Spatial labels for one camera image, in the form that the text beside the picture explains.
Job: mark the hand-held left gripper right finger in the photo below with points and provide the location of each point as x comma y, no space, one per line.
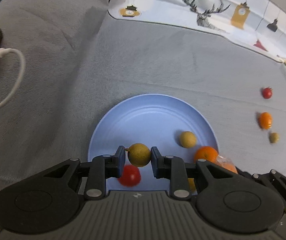
155,160

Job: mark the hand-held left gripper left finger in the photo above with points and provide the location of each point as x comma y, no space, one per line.
121,160

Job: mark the blue plastic plate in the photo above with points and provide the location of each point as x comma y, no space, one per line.
145,120

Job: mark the white deer printed cloth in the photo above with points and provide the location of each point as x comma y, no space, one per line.
163,2

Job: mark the red cherry tomato with stem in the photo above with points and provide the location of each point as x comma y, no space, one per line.
267,93

